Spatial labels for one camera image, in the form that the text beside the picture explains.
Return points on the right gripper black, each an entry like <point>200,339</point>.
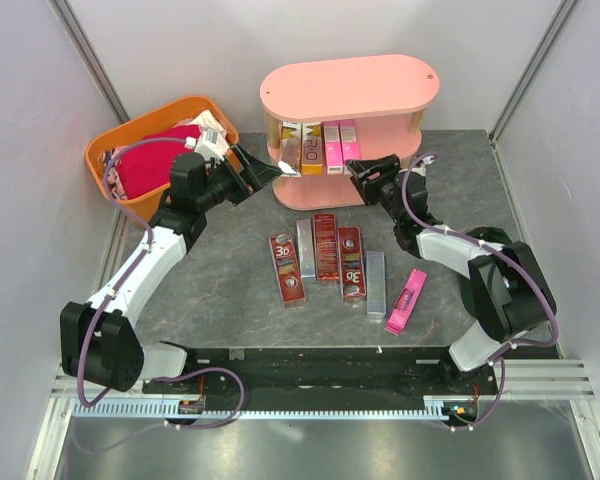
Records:
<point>388,167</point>

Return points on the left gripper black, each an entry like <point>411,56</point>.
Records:
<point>247,182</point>

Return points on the pink toothpaste box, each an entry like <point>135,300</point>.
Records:
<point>333,148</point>
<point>349,141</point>
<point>406,302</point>

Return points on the orange R.O toothpaste box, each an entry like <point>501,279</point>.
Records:
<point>312,149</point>

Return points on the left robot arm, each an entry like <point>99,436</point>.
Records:
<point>98,339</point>

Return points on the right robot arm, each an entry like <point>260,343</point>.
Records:
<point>506,292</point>

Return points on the pink three-tier shelf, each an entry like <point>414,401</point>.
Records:
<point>386,96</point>

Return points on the silver toothpaste box left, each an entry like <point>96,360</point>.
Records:
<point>306,255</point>

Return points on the silver toothpaste box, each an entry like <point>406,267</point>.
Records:
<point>306,255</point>
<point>376,284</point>

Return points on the dark red toothpaste box middle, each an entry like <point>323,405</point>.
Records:
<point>326,252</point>

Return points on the white and patterned cloths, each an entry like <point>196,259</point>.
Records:
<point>212,125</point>

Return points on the red 3D toothpaste box left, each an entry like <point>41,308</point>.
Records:
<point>287,269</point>

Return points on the red 3d toothpaste box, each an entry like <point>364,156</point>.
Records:
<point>352,271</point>
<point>287,269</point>

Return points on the silver toothpaste box right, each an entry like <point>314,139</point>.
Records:
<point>376,284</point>

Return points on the red 3D toothpaste box right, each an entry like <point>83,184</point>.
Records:
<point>352,271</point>

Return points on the red folded cloth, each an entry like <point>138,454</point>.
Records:
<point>150,165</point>

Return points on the orange plastic basket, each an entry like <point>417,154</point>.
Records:
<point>144,172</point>

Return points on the dark green baseball cap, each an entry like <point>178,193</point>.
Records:
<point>490,234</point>

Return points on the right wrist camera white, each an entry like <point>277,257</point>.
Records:
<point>420,164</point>

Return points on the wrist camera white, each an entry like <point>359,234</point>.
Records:
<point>420,164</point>
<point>211,144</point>

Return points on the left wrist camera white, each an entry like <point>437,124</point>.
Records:
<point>211,144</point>

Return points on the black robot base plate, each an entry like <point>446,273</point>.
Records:
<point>411,371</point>

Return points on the grey slotted cable duct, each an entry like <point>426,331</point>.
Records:
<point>433,408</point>

